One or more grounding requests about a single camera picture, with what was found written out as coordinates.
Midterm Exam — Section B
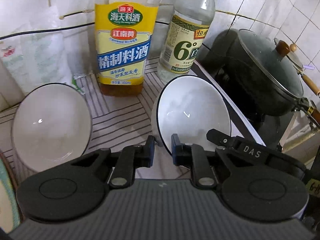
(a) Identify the teal fried egg plate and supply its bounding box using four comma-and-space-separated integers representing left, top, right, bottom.
1, 153, 21, 233

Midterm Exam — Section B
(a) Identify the white vinegar bottle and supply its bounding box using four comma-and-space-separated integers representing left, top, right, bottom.
157, 0, 215, 83

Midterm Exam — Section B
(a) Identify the large white ribbed bowl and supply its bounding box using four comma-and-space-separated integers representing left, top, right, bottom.
151, 75, 232, 154

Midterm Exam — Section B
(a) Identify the white plastic bag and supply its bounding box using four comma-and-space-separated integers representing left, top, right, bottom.
0, 4, 86, 95

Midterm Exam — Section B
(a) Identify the striped table mat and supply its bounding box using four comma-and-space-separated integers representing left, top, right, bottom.
0, 56, 266, 181

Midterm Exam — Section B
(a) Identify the black wok with lid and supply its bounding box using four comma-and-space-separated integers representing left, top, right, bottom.
202, 29, 319, 148

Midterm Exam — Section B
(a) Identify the small white bowl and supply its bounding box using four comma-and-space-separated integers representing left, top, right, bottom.
11, 83, 92, 172

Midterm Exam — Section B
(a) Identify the yellow-label cooking wine bottle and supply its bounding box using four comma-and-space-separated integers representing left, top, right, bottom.
94, 0, 161, 97

